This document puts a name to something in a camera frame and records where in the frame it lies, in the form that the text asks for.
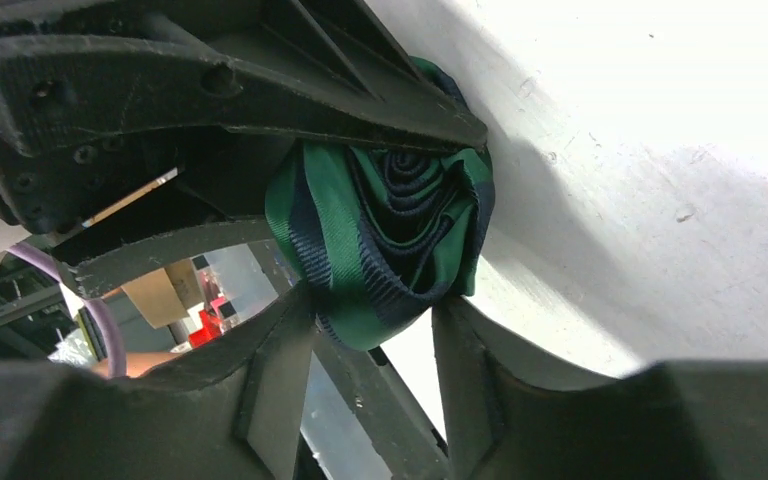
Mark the cardboard box in background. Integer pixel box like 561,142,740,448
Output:
121,259,203,329

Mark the green navy striped tie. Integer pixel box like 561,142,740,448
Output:
264,56,497,352

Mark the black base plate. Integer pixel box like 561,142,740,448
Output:
301,334,451,479

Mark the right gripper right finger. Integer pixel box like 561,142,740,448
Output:
432,298,768,479

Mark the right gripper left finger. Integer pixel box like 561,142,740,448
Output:
0,282,315,479

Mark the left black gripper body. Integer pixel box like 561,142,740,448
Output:
0,122,298,248

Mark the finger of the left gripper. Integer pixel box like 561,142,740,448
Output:
0,1,487,156
52,218,273,299

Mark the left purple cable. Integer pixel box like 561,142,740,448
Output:
4,241,128,380

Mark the red object in background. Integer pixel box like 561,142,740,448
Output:
188,309,223,349

